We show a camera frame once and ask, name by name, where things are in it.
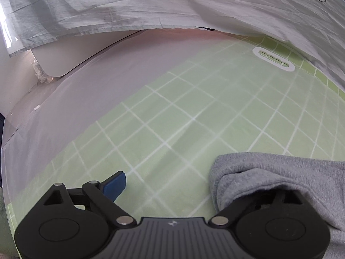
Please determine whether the grey carrot print sheet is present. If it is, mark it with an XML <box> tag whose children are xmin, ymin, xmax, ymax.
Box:
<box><xmin>0</xmin><ymin>0</ymin><xmax>345</xmax><ymax>90</ymax></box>

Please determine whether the green grid cutting mat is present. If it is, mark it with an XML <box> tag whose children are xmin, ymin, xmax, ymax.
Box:
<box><xmin>0</xmin><ymin>29</ymin><xmax>305</xmax><ymax>222</ymax></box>

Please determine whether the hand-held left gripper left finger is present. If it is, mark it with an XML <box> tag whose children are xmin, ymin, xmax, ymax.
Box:
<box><xmin>42</xmin><ymin>171</ymin><xmax>137</xmax><ymax>229</ymax></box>

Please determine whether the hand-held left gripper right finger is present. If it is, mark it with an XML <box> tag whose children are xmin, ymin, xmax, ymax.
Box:
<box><xmin>209</xmin><ymin>189</ymin><xmax>314</xmax><ymax>227</ymax></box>

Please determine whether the crumpled clear plastic bag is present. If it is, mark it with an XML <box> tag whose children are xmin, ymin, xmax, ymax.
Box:
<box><xmin>30</xmin><ymin>57</ymin><xmax>56</xmax><ymax>86</ymax></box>

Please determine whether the green checked mat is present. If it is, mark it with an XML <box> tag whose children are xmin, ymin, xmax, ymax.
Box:
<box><xmin>8</xmin><ymin>34</ymin><xmax>345</xmax><ymax>259</ymax></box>

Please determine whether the grey zip hoodie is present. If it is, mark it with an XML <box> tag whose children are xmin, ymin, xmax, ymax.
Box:
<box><xmin>209</xmin><ymin>152</ymin><xmax>345</xmax><ymax>259</ymax></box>

